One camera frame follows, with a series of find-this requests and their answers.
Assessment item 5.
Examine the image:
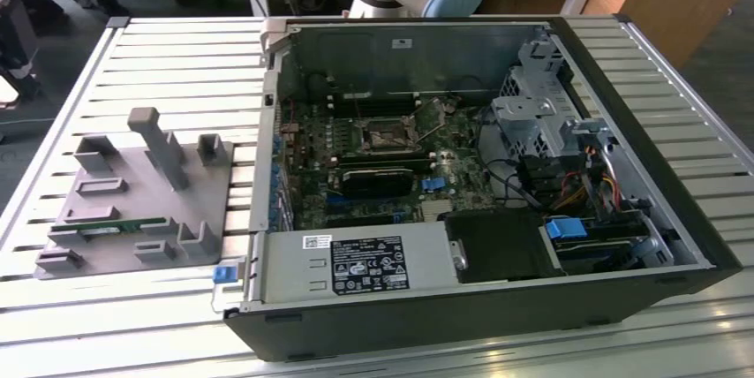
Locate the black RAM slot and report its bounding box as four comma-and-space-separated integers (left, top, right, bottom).
336, 153, 430, 164
332, 91, 414, 105
338, 160, 430, 170
335, 102, 415, 117

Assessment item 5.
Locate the CPU socket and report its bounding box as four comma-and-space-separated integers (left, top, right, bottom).
358, 117, 426, 153

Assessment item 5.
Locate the grey plastic parts rack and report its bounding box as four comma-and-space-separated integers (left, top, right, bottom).
32, 106, 236, 281

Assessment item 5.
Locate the green RAM stick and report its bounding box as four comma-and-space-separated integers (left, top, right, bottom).
49, 216, 167, 235

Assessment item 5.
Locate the silver power supply with label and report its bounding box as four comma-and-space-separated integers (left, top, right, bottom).
250, 231, 460, 304

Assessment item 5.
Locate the black graphics card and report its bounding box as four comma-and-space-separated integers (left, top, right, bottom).
339, 167, 415, 200

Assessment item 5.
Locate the thin metal locking lever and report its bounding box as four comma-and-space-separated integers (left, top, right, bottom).
418, 119, 454, 144

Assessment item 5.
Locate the green motherboard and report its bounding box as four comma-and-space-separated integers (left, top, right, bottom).
267, 97, 519, 231

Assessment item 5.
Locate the small silver heat sink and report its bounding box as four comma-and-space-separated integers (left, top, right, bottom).
420, 200, 454, 221

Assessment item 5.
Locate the silver metal drive cage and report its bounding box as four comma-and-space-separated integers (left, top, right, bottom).
491, 37, 619, 158

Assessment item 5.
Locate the black open PC case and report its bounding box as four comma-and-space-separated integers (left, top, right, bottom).
223, 14, 743, 364

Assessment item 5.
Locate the black plastic shroud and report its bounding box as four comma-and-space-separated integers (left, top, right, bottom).
442, 209, 570, 285

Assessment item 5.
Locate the blue disk carrier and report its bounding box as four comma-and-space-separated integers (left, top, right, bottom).
545, 216, 589, 242

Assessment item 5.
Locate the brown wooden cabinet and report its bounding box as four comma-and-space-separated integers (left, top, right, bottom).
582, 0, 754, 70

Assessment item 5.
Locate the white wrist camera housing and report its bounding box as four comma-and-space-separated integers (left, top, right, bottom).
0, 72, 20, 108

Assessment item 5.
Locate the metal socket cover frame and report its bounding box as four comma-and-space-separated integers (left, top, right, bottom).
411, 96, 452, 130

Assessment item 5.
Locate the black internal cable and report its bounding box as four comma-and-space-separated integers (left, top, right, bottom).
479, 159, 545, 212

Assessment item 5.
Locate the yellow red wire bundle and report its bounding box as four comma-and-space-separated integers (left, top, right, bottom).
553, 139, 626, 220

